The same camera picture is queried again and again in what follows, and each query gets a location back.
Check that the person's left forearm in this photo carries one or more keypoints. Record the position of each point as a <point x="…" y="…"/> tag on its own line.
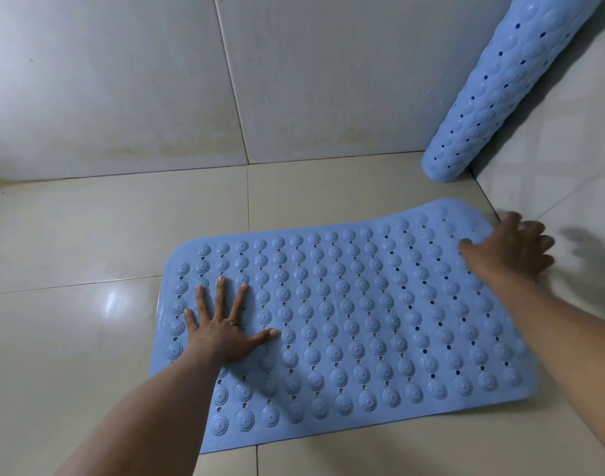
<point x="148" y="421"/>

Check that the person's right thumb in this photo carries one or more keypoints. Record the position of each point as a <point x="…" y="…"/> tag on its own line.
<point x="470" y="247"/>

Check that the person's left thumb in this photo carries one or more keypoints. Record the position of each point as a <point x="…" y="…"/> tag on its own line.
<point x="260" y="338"/>

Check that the person's right hand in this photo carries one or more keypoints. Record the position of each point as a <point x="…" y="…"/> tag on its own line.
<point x="505" y="257"/>

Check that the person's left little finger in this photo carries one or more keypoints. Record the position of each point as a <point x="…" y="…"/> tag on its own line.
<point x="191" y="319"/>

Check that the person's left middle finger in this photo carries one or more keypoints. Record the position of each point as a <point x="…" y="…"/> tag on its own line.
<point x="221" y="298"/>

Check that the rolled blue bath mat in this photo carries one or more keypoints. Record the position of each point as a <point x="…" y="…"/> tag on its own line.
<point x="501" y="94"/>

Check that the person's left hand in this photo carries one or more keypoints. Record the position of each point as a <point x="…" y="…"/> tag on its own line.
<point x="223" y="338"/>

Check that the person's right forearm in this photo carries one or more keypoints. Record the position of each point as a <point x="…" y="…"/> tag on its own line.
<point x="565" y="351"/>

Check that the blue studded bath mat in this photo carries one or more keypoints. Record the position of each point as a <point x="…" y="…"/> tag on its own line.
<point x="362" y="322"/>

